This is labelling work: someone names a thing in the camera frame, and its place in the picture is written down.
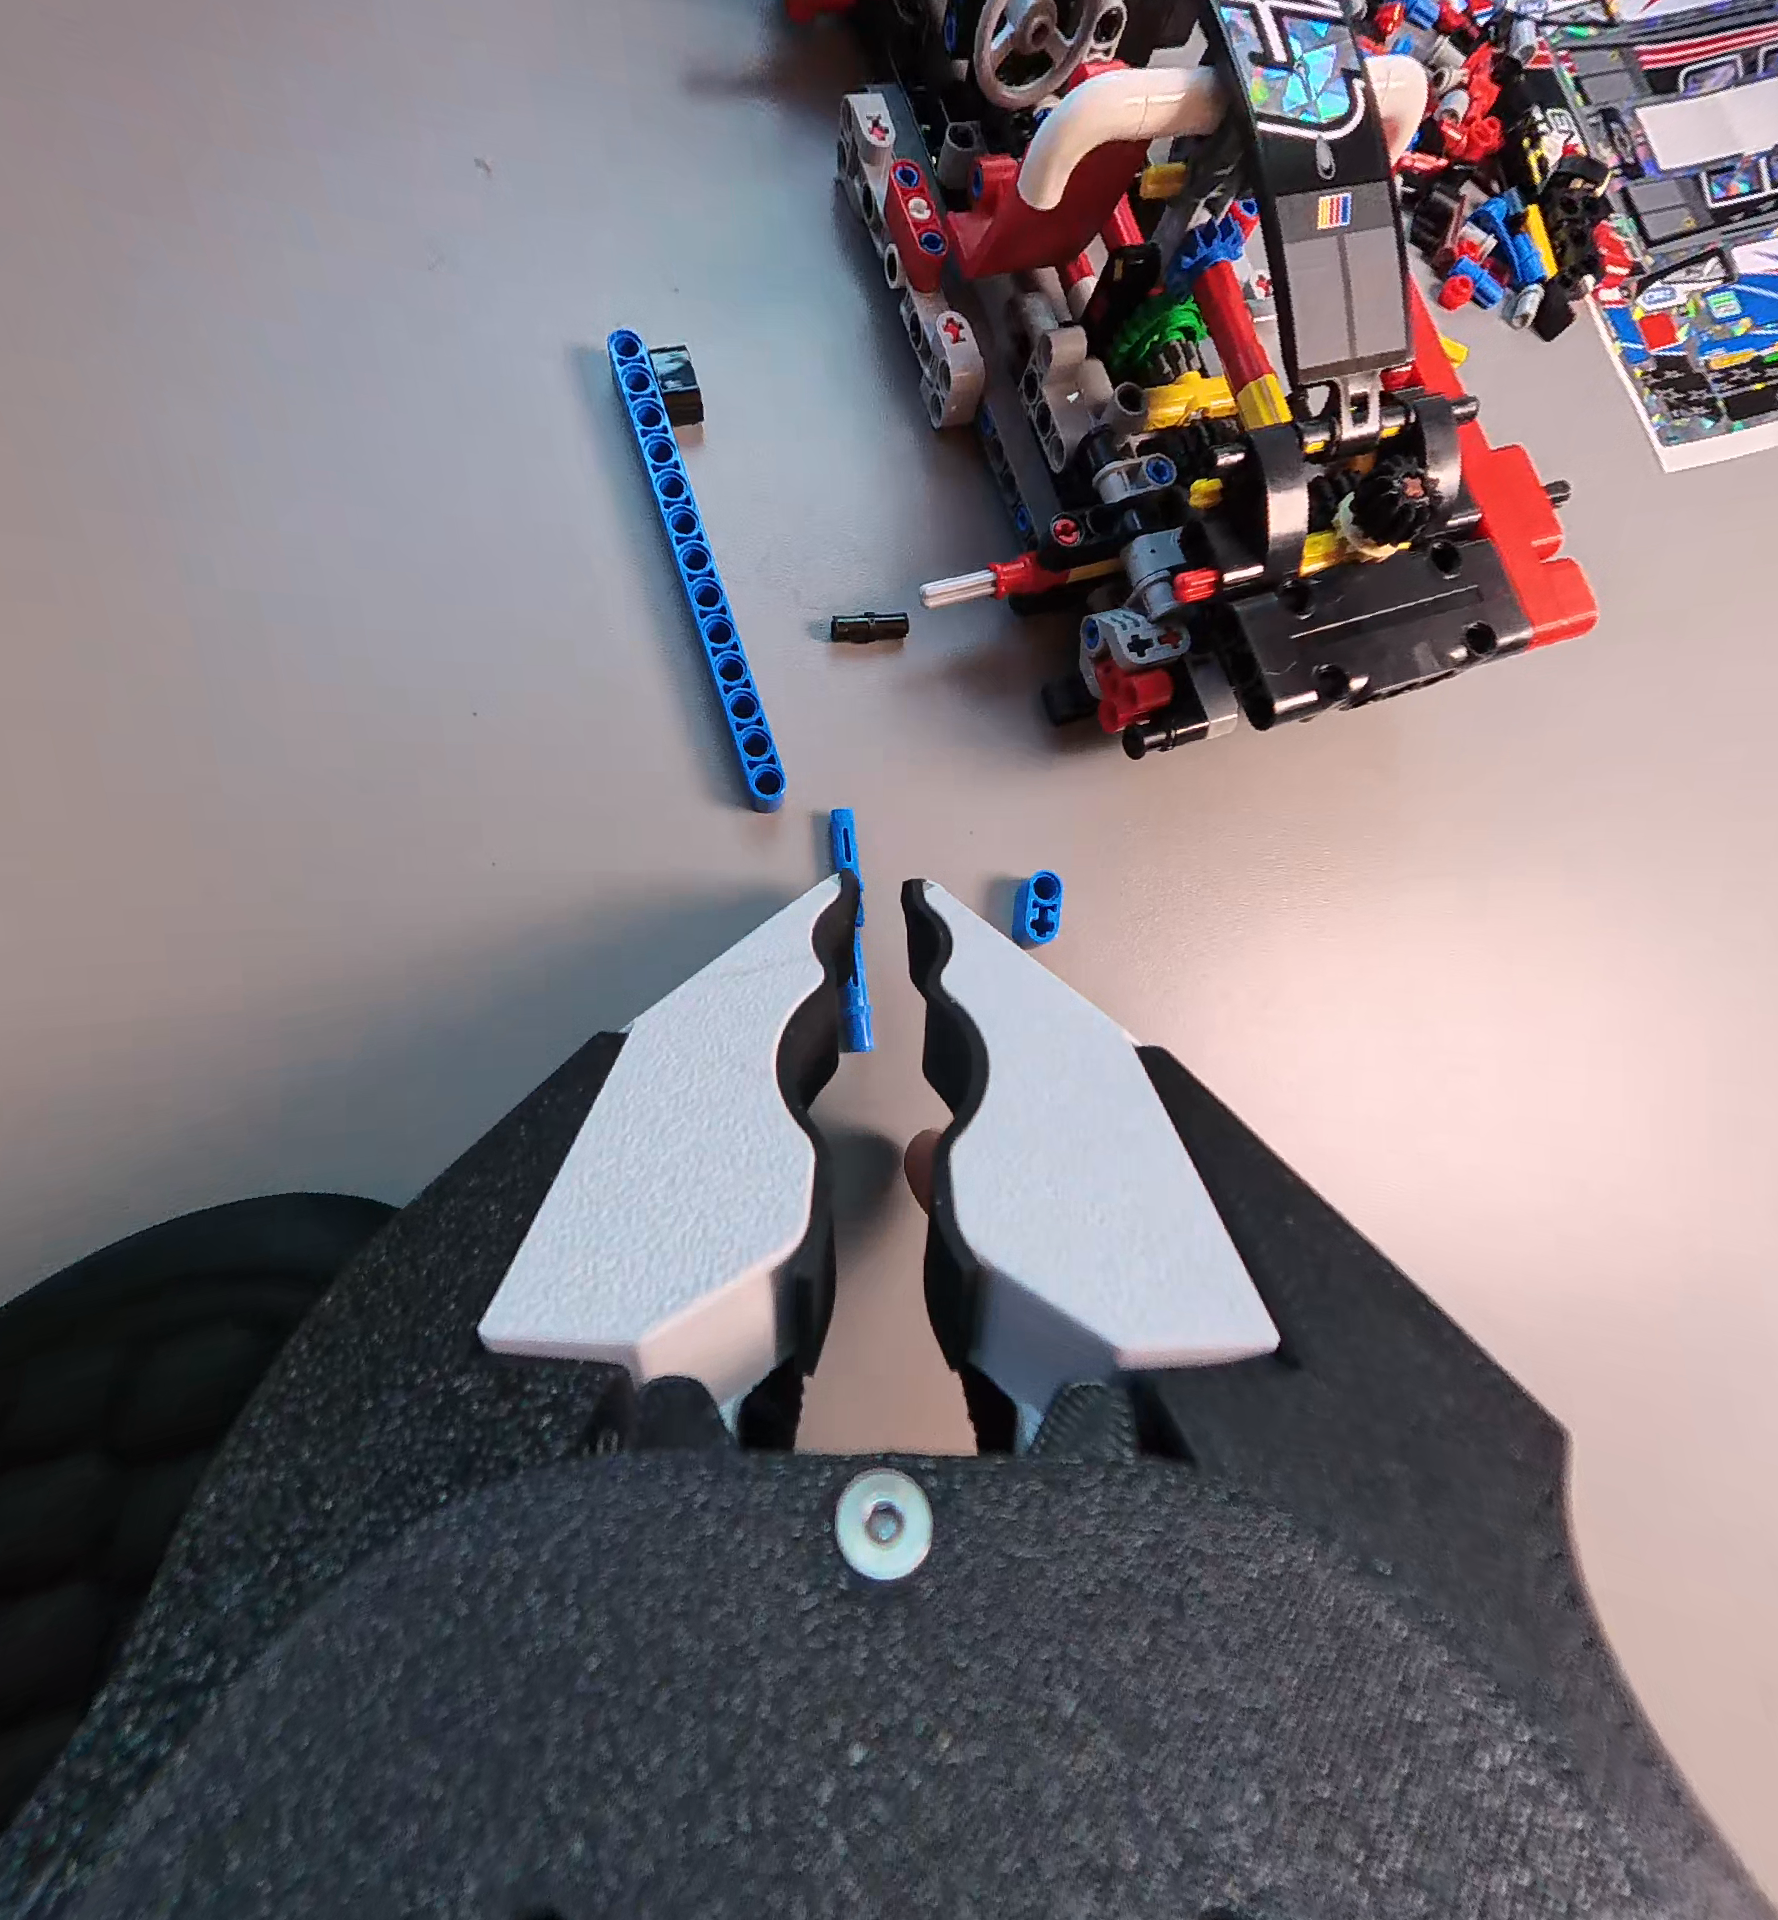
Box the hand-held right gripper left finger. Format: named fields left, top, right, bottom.
left=477, top=875, right=869, bottom=1444

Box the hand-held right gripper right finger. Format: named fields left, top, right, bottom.
left=900, top=879, right=1283, bottom=1453

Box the long blue lego pin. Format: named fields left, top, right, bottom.
left=825, top=810, right=879, bottom=1055

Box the long blue lego beam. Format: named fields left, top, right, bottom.
left=605, top=328, right=789, bottom=816

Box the lego car chassis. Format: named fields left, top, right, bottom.
left=785, top=0, right=1599, bottom=759

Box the pile of mixed lego pieces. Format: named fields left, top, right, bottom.
left=1353, top=0, right=1641, bottom=339

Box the holographic sticker sheet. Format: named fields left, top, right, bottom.
left=1540, top=0, right=1778, bottom=473

